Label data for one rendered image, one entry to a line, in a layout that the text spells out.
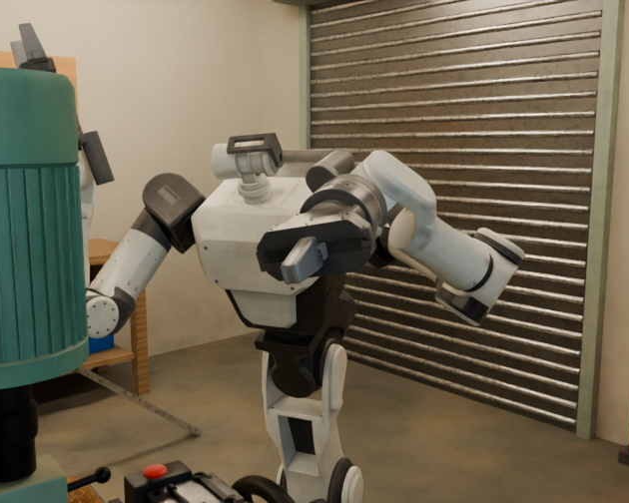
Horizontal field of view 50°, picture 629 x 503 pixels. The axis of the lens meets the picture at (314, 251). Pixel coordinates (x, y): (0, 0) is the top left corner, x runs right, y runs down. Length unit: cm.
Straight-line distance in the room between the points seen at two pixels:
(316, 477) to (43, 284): 103
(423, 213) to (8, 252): 47
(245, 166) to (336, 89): 331
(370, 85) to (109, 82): 163
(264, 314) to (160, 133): 343
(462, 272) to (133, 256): 68
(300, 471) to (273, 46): 385
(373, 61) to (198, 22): 132
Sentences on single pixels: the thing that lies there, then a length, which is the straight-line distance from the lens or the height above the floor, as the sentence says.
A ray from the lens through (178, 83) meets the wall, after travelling 478.
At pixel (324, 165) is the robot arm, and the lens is 80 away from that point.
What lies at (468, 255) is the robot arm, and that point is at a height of 129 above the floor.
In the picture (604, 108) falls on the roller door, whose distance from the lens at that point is 343.
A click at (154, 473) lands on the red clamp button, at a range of 92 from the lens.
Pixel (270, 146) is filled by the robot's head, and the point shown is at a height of 143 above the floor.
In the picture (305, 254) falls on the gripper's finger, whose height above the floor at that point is 133.
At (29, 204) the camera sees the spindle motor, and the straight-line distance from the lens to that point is 71.
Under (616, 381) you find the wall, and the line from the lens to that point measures 363.
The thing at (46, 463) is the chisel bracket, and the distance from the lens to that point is 88.
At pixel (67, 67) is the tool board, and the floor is 189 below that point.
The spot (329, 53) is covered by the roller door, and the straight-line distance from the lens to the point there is 457.
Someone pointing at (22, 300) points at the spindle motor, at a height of 128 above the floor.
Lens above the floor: 143
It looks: 9 degrees down
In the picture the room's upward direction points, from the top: straight up
